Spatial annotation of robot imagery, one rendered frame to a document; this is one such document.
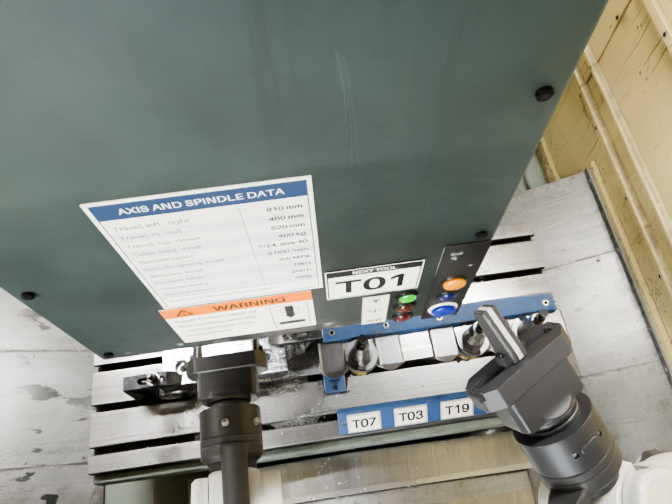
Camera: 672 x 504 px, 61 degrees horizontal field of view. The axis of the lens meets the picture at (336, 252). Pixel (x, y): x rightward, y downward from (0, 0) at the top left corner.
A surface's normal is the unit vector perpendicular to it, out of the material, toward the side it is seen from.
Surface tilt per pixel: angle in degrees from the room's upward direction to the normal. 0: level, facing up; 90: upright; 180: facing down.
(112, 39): 90
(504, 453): 7
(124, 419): 0
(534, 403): 30
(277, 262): 90
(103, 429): 0
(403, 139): 90
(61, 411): 24
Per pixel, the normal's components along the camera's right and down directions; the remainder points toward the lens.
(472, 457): 0.11, -0.46
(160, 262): 0.14, 0.89
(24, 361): 0.39, -0.46
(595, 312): -0.42, -0.36
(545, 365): 0.29, -0.04
